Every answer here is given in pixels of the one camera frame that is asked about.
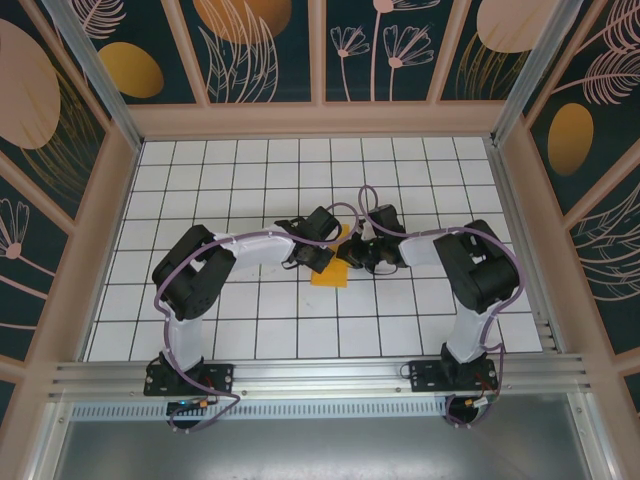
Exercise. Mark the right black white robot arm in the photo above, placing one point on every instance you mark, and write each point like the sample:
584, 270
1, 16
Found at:
480, 280

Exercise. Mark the aluminium mounting rail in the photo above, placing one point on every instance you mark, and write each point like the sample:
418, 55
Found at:
320, 375

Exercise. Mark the aluminium frame post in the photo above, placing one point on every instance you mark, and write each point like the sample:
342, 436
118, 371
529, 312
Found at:
528, 75
100, 75

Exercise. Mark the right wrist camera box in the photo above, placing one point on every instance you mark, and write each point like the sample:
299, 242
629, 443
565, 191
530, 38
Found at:
361, 231

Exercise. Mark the orange cloth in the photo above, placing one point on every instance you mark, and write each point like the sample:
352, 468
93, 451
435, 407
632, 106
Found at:
330, 277

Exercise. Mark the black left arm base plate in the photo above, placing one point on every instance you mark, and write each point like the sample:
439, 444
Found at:
220, 377

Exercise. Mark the black controller board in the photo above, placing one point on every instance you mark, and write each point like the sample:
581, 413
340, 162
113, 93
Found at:
187, 404

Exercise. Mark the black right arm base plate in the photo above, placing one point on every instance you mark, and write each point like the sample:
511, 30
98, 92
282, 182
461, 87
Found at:
425, 377

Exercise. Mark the grey metal panel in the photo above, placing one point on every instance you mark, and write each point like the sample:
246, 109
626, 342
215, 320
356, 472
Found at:
320, 450

